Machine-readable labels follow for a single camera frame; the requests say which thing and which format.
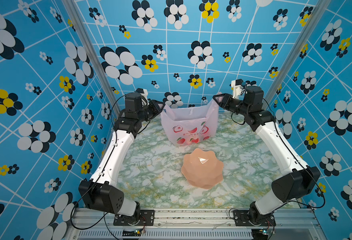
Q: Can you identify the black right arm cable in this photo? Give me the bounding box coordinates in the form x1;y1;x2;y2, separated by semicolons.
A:
229;97;326;209

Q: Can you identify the aluminium corner post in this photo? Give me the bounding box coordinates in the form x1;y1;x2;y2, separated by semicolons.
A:
63;0;120;116
262;0;331;110

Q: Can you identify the pink translucent plastic bag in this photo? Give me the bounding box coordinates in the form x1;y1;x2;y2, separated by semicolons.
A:
161;100;219;146

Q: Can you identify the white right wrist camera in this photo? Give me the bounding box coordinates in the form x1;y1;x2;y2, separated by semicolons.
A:
231;79;246;99

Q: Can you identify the right aluminium corner post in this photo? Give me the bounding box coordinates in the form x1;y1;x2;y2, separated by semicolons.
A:
262;0;331;110

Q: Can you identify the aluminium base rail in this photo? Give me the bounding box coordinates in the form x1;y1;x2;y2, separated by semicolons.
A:
65;208;326;240

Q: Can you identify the left aluminium corner post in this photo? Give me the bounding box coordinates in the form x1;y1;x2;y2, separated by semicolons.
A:
63;0;120;116

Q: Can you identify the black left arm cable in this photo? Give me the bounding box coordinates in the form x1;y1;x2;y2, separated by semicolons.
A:
70;94;129;240

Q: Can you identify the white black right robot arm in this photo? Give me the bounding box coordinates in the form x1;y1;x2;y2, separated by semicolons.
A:
213;86;320;226

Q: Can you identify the beige wavy fruit bowl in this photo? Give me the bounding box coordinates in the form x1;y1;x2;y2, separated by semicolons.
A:
181;148;224;190

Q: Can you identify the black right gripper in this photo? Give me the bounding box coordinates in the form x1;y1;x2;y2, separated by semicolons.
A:
214;94;251;119

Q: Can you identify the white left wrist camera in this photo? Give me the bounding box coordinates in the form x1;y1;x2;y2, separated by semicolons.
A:
136;88;149;106

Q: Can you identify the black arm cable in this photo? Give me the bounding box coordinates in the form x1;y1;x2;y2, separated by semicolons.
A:
229;97;326;209
70;94;129;240

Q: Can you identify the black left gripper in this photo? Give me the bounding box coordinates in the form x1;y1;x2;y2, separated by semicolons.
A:
137;99;165;124

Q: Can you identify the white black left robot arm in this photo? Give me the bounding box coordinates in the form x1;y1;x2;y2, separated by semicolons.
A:
79;89;165;222

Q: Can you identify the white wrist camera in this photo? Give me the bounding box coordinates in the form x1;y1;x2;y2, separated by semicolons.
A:
136;88;149;106
231;79;246;99

